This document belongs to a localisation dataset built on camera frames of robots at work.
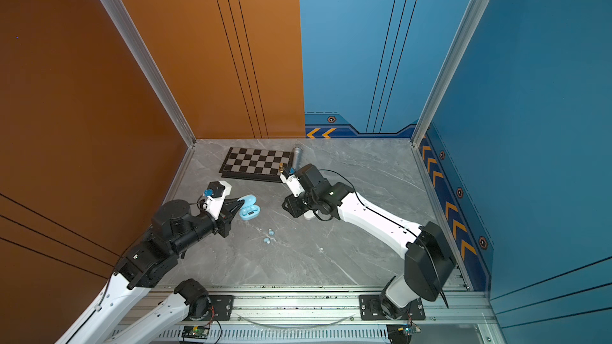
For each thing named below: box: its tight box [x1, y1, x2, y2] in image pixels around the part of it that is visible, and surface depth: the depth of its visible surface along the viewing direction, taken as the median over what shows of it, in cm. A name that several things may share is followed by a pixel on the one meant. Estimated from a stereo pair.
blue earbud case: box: [237, 194, 261, 221], surface depth 68 cm
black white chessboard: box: [218, 147, 295, 184], surface depth 108 cm
